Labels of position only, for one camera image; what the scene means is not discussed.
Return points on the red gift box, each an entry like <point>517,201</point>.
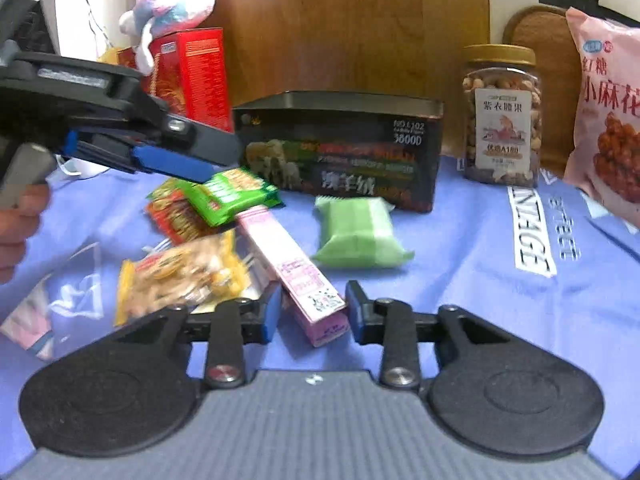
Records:
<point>200,75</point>

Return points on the blue printed cloth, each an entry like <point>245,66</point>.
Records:
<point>475,270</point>

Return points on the long pink box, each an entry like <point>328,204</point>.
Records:
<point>295,270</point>

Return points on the dark green snack packet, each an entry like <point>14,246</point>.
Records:
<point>230,192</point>

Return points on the clear nut jar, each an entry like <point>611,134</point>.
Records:
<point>500,85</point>

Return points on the black tin box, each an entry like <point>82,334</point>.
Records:
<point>350,125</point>

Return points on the pink and blue plush toy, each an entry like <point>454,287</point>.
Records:
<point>170,5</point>

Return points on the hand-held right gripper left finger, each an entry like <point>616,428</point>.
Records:
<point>271,312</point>

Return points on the red orange snack packet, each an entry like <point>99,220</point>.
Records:
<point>172,215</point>

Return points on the person's left hand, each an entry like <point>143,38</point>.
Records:
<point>20,240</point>

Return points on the yellow snack packet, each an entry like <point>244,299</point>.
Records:
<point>175,270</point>

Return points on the light green packet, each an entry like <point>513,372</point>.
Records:
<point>355,232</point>

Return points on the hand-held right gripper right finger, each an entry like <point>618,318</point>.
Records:
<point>356,312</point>

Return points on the wooden panel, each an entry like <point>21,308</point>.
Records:
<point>350,25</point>

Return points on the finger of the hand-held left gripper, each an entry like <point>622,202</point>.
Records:
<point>210,145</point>
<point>175,162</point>

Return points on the wooden cutting board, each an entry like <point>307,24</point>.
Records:
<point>540,35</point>

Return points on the pink snack bag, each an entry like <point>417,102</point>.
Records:
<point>610,110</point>

